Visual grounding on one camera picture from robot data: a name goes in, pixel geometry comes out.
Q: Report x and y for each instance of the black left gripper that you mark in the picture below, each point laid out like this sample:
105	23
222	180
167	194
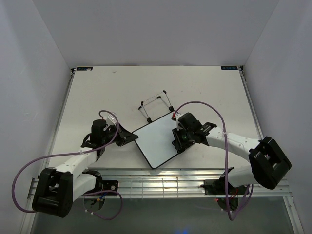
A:
125	136

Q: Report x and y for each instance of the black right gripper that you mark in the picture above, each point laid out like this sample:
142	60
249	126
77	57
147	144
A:
180	143

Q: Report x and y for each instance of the white black-framed whiteboard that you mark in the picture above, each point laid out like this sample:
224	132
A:
155	141

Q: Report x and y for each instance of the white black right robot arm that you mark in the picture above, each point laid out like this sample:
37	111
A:
267	163

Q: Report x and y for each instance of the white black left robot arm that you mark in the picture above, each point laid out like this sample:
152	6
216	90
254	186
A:
60	186

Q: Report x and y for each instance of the blue right corner label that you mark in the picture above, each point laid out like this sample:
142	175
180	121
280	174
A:
229	68

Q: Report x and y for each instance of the blue corner label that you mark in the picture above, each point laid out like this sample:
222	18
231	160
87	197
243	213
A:
84	68
229	68

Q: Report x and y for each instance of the blue left corner label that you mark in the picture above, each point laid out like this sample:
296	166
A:
84	68

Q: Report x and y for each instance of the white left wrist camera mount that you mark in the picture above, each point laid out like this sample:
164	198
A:
109	118

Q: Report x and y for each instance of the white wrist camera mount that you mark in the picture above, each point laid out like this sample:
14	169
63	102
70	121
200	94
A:
176	116
109	118

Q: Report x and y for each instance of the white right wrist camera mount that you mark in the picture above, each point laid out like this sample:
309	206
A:
176	116

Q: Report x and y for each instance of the wire whiteboard easel stand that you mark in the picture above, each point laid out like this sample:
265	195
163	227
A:
155	106

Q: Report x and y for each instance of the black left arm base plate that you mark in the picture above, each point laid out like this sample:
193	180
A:
109	185

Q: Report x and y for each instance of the aluminium table frame rail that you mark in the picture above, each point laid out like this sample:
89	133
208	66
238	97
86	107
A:
169	183

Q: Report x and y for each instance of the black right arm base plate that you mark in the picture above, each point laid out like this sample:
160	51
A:
217	187

